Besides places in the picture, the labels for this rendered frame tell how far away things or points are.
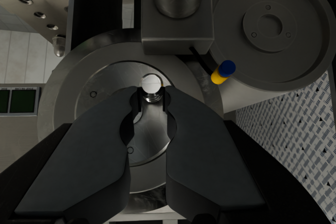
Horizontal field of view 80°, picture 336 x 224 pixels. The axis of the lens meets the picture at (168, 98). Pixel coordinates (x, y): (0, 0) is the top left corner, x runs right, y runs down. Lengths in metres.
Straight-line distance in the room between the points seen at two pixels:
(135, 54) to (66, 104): 0.06
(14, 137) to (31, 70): 2.40
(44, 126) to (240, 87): 0.16
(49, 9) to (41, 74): 2.46
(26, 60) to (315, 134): 2.95
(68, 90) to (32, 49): 2.88
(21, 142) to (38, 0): 0.31
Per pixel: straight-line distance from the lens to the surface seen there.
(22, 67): 3.00
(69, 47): 0.21
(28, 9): 0.50
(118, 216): 0.53
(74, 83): 0.17
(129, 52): 0.17
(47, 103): 0.19
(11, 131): 0.60
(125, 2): 0.64
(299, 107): 0.27
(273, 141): 0.32
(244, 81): 0.18
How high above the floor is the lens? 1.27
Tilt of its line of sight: 10 degrees down
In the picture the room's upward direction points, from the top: 179 degrees clockwise
